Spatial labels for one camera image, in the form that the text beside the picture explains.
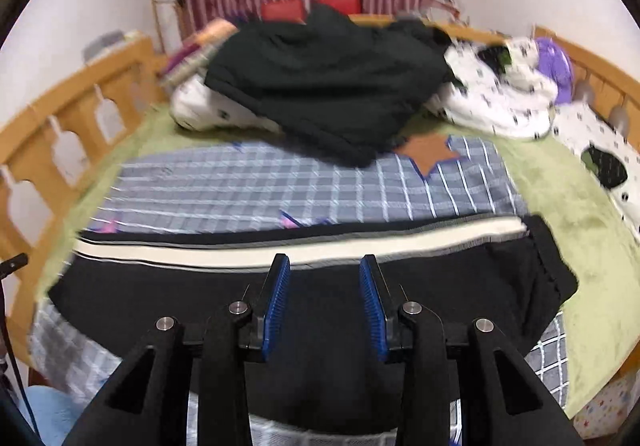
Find person's blue jeans leg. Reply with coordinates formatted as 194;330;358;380
24;385;92;446

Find pink striped folded cloth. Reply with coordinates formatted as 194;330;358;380
161;19;240;88

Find dark green garment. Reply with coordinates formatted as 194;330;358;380
204;4;463;168

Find grey checked blanket with stars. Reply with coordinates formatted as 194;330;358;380
30;133;571;446

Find black pants with white stripe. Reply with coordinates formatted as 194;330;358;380
47;213;578;437

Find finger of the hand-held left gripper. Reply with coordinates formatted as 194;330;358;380
0;253;29;278

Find star-print mattress sheet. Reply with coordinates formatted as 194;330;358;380
570;365;637;443

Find white flower-print pillow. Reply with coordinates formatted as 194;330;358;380
169;75;283;134

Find green fleece bed sheet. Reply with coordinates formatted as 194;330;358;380
37;104;640;427

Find wooden rack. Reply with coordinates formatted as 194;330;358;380
150;0;187;58

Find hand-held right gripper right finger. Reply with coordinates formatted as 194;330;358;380
359;253;586;446

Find black cable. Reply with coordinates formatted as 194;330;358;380
0;273;42;439

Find wooden bed frame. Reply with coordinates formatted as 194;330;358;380
0;14;640;362

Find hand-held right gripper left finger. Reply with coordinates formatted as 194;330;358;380
62;253;292;446

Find white flower-print quilt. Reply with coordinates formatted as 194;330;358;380
439;35;640;239

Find purple plush cloth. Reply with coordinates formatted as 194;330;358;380
534;37;574;103

